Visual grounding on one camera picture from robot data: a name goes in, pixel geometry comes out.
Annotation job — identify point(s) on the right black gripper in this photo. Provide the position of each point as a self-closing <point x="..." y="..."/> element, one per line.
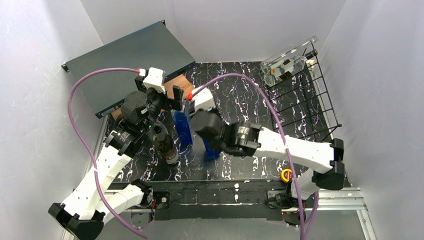
<point x="201" y="117"/>

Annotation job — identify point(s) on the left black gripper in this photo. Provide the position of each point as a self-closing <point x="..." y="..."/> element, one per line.
<point x="166" y="100"/>

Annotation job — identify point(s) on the blue square bottle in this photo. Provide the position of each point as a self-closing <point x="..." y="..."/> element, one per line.
<point x="209" y="153"/>
<point x="182" y="126"/>

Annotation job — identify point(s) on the black wire wine rack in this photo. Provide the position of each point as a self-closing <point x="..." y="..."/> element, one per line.
<point x="298" y="103"/>

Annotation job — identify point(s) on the clear round glass bottle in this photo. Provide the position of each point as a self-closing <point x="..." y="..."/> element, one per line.
<point x="301" y="48"/>

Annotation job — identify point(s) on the clear square labelled bottle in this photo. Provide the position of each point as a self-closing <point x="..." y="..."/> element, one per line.
<point x="277" y="69"/>

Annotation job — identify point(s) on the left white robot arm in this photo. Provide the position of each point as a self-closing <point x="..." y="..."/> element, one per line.
<point x="85" y="212"/>

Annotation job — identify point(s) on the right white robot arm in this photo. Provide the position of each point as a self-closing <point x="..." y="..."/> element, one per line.
<point x="324" y="160"/>

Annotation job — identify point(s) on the dark green wine bottle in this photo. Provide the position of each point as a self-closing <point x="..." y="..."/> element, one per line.
<point x="163" y="143"/>

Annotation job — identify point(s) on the brown wooden board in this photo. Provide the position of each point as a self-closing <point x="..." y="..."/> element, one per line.
<point x="182" y="82"/>

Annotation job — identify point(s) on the grey metal electronics box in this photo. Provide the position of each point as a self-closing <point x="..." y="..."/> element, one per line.
<point x="152" y="46"/>

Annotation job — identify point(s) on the yellow tape measure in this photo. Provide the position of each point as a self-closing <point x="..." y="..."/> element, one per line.
<point x="286" y="175"/>

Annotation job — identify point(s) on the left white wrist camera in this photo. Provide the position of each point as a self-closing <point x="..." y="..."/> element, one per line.
<point x="153" y="78"/>

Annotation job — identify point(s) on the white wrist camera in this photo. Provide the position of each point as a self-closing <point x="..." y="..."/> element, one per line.
<point x="200" y="100"/>
<point x="153" y="78"/>

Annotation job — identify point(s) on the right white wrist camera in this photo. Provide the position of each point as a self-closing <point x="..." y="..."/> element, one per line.
<point x="200" y="100"/>

